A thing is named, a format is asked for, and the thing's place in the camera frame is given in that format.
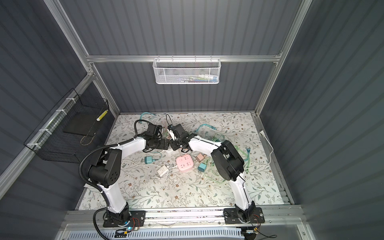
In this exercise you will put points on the white wire basket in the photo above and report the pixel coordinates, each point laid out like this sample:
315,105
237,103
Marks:
187,72

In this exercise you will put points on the white power adapter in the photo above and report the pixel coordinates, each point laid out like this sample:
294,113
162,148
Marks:
163,171

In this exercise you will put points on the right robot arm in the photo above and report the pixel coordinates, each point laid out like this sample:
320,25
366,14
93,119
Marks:
229,163

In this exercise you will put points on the pink power strip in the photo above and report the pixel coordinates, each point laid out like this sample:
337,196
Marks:
185,163

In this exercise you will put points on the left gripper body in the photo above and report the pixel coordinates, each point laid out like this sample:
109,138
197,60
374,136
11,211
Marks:
159,144

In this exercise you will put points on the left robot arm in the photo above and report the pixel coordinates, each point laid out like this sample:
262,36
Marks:
101,167

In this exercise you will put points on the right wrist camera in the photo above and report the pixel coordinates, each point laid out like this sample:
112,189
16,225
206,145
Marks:
171,132

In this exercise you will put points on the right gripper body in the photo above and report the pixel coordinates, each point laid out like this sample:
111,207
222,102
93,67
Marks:
176,144

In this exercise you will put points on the black wire basket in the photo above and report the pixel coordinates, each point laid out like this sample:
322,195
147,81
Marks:
82,124

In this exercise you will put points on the teal USB charger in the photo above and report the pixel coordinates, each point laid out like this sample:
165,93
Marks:
202,167

